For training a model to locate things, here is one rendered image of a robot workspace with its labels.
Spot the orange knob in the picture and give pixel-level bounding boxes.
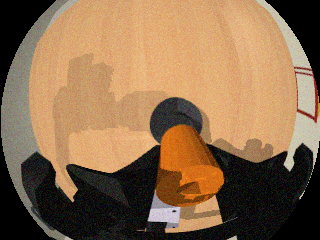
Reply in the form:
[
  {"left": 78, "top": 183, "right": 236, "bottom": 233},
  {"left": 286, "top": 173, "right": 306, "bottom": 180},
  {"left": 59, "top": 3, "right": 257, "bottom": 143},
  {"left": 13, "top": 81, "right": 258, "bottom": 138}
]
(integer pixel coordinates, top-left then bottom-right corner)
[{"left": 155, "top": 124, "right": 225, "bottom": 207}]

